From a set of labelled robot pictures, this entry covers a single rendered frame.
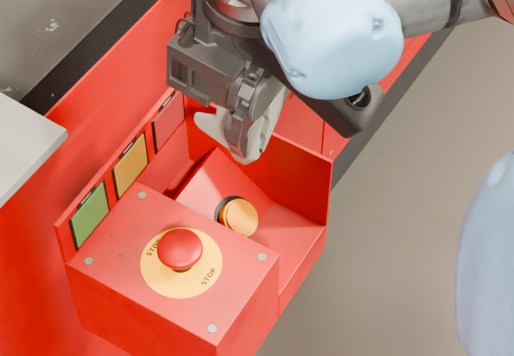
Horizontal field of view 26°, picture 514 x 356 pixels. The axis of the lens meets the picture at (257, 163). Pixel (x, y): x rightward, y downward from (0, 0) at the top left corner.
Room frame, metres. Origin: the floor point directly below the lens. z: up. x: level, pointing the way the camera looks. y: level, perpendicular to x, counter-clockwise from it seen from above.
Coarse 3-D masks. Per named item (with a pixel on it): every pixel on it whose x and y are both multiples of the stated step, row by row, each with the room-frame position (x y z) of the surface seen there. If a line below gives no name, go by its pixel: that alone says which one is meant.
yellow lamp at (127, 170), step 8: (136, 144) 0.60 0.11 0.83; (144, 144) 0.61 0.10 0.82; (128, 152) 0.59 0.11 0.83; (136, 152) 0.60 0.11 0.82; (144, 152) 0.61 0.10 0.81; (128, 160) 0.59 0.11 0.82; (136, 160) 0.60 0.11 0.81; (144, 160) 0.61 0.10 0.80; (120, 168) 0.58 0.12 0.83; (128, 168) 0.59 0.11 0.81; (136, 168) 0.59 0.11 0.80; (120, 176) 0.58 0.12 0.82; (128, 176) 0.58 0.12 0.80; (136, 176) 0.59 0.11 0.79; (120, 184) 0.57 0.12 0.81; (128, 184) 0.58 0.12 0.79; (120, 192) 0.57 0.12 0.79
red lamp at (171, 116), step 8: (176, 96) 0.65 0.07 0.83; (168, 104) 0.64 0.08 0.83; (176, 104) 0.65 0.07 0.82; (168, 112) 0.64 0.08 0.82; (176, 112) 0.65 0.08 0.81; (160, 120) 0.63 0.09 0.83; (168, 120) 0.64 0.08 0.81; (176, 120) 0.65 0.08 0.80; (160, 128) 0.63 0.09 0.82; (168, 128) 0.64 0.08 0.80; (176, 128) 0.65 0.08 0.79; (160, 136) 0.63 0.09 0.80; (168, 136) 0.64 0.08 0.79; (160, 144) 0.63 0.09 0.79
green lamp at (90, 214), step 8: (96, 192) 0.55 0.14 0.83; (104, 192) 0.56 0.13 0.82; (88, 200) 0.54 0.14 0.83; (96, 200) 0.55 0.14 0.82; (104, 200) 0.55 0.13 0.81; (80, 208) 0.53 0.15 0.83; (88, 208) 0.54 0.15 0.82; (96, 208) 0.54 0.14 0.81; (104, 208) 0.55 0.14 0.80; (80, 216) 0.53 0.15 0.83; (88, 216) 0.53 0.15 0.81; (96, 216) 0.54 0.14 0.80; (104, 216) 0.55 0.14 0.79; (80, 224) 0.52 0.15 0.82; (88, 224) 0.53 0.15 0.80; (96, 224) 0.54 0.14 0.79; (80, 232) 0.52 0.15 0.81; (88, 232) 0.53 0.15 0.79; (80, 240) 0.52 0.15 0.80
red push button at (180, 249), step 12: (180, 228) 0.53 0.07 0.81; (168, 240) 0.51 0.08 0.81; (180, 240) 0.51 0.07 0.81; (192, 240) 0.51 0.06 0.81; (168, 252) 0.50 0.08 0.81; (180, 252) 0.50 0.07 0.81; (192, 252) 0.50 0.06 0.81; (168, 264) 0.49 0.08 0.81; (180, 264) 0.49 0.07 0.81; (192, 264) 0.49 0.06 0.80
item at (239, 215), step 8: (240, 200) 0.61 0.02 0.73; (224, 208) 0.60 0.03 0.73; (232, 208) 0.60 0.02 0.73; (240, 208) 0.60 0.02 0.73; (248, 208) 0.60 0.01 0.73; (224, 216) 0.59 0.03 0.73; (232, 216) 0.59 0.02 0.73; (240, 216) 0.59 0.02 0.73; (248, 216) 0.59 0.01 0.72; (256, 216) 0.60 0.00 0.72; (224, 224) 0.58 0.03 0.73; (232, 224) 0.58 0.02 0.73; (240, 224) 0.58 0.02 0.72; (248, 224) 0.59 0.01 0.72; (256, 224) 0.59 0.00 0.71; (240, 232) 0.58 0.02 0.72; (248, 232) 0.58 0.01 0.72
